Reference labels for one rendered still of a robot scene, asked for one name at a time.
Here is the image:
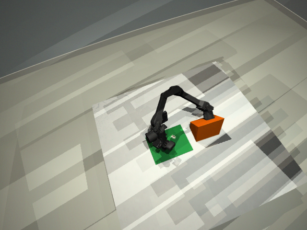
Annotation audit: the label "black cooling fan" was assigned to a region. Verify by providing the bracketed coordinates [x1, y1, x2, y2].
[162, 111, 168, 124]

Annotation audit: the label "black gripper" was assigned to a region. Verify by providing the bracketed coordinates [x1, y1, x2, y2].
[158, 134, 175, 150]

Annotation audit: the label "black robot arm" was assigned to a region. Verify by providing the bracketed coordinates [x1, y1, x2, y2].
[145, 85, 215, 149]

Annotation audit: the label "green circuit board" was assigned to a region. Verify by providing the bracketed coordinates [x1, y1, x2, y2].
[146, 125, 193, 165]

